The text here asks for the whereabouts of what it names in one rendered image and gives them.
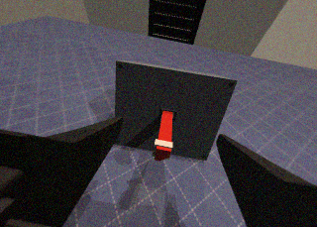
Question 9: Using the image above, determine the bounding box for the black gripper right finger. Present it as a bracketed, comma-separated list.
[216, 134, 317, 227]

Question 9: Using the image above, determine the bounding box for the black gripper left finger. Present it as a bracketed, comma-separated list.
[0, 116, 123, 227]

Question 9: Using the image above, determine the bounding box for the dark grey sloped panel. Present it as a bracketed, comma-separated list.
[114, 60, 238, 161]

